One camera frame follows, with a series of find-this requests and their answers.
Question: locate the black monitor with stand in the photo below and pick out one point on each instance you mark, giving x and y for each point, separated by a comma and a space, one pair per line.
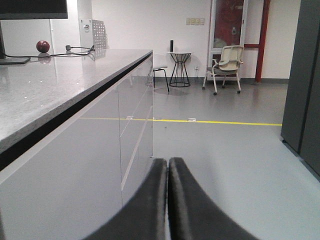
25, 22

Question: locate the white round side table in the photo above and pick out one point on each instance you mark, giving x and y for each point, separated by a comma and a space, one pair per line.
179, 77

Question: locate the glass fire cabinet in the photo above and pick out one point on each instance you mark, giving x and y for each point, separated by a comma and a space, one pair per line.
227, 26

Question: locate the grey kitchen island cabinet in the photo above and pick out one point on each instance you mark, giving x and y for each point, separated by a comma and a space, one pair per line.
78, 177

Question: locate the red pipe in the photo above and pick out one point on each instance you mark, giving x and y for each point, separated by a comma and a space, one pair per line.
262, 41

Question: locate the beige office chair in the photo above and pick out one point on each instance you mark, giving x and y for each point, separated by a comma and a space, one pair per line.
229, 64

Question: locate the black cylinder on table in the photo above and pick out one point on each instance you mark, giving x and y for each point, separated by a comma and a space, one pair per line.
171, 46

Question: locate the perforated metal panel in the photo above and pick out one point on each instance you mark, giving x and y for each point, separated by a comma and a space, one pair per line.
92, 33

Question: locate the wall switch panel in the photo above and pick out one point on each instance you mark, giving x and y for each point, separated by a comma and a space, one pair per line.
195, 21

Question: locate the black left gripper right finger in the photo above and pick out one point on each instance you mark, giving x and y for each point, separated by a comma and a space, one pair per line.
192, 214

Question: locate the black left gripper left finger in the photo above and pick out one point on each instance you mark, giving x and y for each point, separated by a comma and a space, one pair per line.
143, 216

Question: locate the dark red ball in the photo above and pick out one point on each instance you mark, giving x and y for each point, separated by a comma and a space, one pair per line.
42, 46

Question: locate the dark grey tall cabinet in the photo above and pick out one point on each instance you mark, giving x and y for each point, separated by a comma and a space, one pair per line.
301, 119

